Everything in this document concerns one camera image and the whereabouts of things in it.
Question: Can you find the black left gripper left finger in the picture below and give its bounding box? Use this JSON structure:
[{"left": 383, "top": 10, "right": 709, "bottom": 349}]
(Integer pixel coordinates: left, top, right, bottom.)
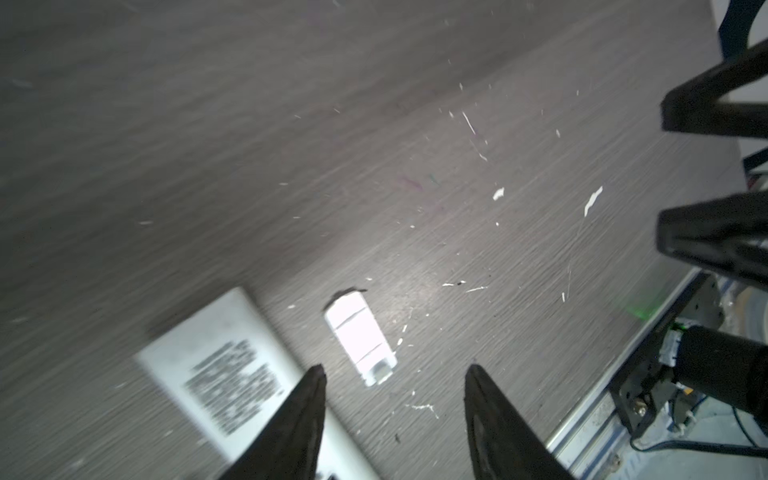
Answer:
[{"left": 221, "top": 364, "right": 327, "bottom": 480}]

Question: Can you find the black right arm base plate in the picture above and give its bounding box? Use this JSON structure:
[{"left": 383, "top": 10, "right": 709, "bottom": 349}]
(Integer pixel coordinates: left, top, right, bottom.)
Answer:
[{"left": 608, "top": 272, "right": 724, "bottom": 439}]

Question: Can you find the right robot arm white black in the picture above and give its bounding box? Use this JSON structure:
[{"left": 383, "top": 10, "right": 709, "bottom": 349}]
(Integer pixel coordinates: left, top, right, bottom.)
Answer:
[{"left": 656, "top": 41, "right": 767, "bottom": 421}]

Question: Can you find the white remote battery lid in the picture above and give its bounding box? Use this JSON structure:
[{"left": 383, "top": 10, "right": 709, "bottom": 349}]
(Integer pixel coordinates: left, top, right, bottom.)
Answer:
[{"left": 323, "top": 288, "right": 397, "bottom": 387}]

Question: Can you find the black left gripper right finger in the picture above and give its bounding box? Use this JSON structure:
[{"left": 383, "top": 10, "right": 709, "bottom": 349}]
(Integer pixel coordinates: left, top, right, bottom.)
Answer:
[{"left": 464, "top": 364, "right": 572, "bottom": 479}]

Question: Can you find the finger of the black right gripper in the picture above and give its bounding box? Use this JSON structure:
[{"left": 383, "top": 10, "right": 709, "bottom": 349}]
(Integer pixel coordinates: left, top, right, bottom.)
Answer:
[
  {"left": 661, "top": 40, "right": 767, "bottom": 139},
  {"left": 656, "top": 191, "right": 767, "bottom": 291}
]

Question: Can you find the white remote control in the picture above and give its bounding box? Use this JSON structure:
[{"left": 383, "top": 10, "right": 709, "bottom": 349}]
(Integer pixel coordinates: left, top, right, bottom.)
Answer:
[{"left": 134, "top": 286, "right": 382, "bottom": 480}]

